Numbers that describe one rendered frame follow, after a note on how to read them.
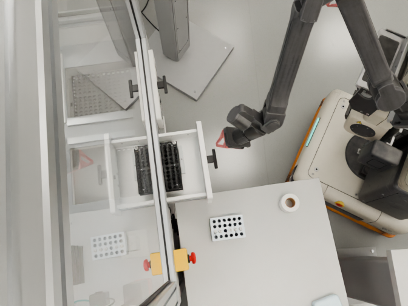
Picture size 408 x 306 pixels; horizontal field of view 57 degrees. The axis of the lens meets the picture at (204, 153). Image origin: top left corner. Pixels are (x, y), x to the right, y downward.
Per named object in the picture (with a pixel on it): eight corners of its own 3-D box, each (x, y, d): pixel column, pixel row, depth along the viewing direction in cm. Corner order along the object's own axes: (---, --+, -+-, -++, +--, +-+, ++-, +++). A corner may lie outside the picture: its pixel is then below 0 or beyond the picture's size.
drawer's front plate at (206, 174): (200, 129, 147) (200, 119, 136) (212, 203, 139) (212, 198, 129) (196, 130, 147) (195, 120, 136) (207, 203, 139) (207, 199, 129)
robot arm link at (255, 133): (268, 138, 116) (270, 122, 119) (252, 127, 113) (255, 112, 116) (252, 144, 121) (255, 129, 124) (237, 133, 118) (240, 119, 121)
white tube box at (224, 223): (241, 215, 144) (242, 214, 140) (244, 237, 142) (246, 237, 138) (209, 219, 143) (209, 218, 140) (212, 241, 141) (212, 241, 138)
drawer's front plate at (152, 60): (155, 62, 154) (152, 48, 143) (163, 129, 147) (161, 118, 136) (151, 63, 154) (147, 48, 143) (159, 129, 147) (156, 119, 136)
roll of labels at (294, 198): (291, 192, 147) (293, 190, 143) (300, 207, 145) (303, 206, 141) (275, 200, 146) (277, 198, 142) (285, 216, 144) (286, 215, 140)
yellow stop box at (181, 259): (188, 248, 133) (187, 247, 126) (191, 269, 131) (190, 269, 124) (173, 250, 133) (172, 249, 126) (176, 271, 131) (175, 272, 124)
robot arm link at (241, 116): (282, 125, 111) (279, 107, 117) (255, 105, 106) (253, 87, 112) (254, 147, 118) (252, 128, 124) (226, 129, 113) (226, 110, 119)
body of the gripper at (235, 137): (221, 127, 124) (237, 120, 118) (244, 130, 130) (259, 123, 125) (224, 146, 123) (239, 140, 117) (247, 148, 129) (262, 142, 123)
